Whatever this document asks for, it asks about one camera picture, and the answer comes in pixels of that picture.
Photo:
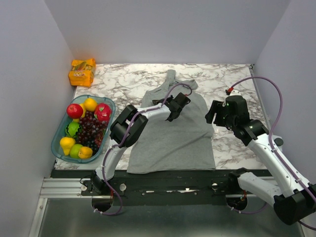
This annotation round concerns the orange snack bag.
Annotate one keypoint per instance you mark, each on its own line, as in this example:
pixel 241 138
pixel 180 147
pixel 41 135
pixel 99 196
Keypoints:
pixel 82 72

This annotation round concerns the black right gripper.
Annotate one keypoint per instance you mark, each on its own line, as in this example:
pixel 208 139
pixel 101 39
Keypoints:
pixel 215 106

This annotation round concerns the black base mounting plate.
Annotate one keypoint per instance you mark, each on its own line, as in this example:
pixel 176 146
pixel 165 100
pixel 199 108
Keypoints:
pixel 163 188

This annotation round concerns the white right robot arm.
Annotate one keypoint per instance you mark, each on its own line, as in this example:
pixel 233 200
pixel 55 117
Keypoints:
pixel 293 196

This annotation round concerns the red dragon fruit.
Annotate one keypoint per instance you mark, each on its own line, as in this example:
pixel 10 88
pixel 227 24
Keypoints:
pixel 103 112

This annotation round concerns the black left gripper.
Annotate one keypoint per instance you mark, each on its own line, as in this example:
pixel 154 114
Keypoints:
pixel 170 99

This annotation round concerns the yellow pear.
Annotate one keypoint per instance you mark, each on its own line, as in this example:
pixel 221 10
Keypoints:
pixel 66 144

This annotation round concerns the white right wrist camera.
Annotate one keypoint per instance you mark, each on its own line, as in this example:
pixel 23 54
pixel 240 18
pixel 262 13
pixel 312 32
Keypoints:
pixel 232 92

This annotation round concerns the green lime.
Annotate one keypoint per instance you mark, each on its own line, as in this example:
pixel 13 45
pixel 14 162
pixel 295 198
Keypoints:
pixel 74 151

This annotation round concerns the dark purple grape bunch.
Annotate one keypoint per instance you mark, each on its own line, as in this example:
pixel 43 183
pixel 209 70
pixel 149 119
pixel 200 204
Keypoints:
pixel 92 132

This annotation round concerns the grey tank top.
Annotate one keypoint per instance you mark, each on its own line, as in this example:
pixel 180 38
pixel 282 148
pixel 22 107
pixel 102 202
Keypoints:
pixel 183 144

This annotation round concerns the aluminium rail frame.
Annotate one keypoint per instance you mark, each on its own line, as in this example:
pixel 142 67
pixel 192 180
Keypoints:
pixel 63 211

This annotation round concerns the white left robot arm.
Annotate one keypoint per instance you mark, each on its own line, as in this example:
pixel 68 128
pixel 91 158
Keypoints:
pixel 126 130

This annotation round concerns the green striped melon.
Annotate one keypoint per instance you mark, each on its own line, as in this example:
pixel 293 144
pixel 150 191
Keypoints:
pixel 72 129

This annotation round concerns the red apple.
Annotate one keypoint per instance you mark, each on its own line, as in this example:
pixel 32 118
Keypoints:
pixel 74 111

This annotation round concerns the white bottle black cap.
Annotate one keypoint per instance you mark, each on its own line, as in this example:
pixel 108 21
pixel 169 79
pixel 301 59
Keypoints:
pixel 279 142

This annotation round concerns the orange yellow fruit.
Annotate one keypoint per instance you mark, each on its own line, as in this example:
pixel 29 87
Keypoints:
pixel 85 152

